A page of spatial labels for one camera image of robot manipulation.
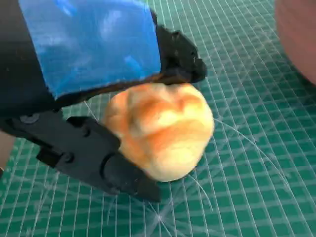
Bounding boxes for black left robot hand blue tape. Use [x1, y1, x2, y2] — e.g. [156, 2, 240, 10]
[0, 0, 208, 203]

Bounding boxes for pale round toy bread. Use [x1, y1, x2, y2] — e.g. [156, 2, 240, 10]
[101, 82, 215, 183]

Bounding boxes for pink bowl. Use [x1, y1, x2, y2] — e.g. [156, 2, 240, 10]
[274, 0, 316, 86]

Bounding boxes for green cutting mat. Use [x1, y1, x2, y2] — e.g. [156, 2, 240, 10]
[0, 0, 316, 237]

